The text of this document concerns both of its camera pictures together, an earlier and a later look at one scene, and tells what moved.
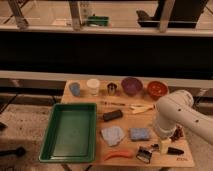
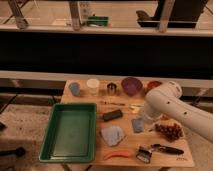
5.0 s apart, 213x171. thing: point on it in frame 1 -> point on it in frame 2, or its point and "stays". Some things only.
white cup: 93,85 stays
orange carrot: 121,153 stays
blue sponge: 139,133 -> 138,125
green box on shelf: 98,20 stays
